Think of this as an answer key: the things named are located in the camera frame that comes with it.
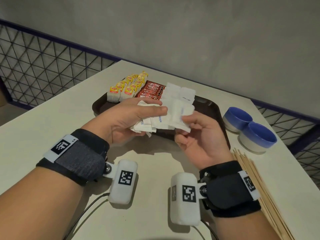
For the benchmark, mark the person's left hand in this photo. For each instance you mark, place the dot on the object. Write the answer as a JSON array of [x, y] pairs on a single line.
[[120, 119]]

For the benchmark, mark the person's right hand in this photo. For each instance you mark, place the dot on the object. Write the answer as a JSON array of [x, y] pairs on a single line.
[[210, 144]]

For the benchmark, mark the row of white tea bags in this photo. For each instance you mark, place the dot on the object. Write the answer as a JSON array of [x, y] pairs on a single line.
[[112, 97], [125, 97]]

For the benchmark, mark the brown plastic tray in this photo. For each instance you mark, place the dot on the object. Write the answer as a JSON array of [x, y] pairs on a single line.
[[210, 109]]

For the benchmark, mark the bundle of white sugar packets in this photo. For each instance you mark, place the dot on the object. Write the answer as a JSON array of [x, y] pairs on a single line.
[[160, 122]]

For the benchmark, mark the square white sugar packet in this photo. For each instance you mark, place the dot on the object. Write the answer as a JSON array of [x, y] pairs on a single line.
[[186, 109], [187, 98], [187, 89]]

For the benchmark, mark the row of red coffee sachets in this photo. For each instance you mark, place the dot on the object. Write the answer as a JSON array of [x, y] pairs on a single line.
[[150, 88]]

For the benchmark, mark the row of white sugar packets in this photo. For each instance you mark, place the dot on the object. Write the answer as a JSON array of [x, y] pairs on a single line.
[[171, 91]]

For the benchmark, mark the bundle of wooden stir sticks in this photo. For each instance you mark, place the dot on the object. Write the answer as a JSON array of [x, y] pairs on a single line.
[[257, 184]]

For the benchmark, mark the person's left forearm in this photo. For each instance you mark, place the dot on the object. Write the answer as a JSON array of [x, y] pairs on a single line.
[[37, 207]]

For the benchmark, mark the blue and white bowl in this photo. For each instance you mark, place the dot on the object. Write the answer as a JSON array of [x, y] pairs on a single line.
[[260, 134], [237, 114]]

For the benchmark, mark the purple metal mesh railing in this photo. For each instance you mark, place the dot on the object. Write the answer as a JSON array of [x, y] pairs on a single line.
[[50, 37]]

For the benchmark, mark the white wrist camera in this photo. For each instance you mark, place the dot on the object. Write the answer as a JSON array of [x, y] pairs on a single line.
[[122, 194], [185, 214]]

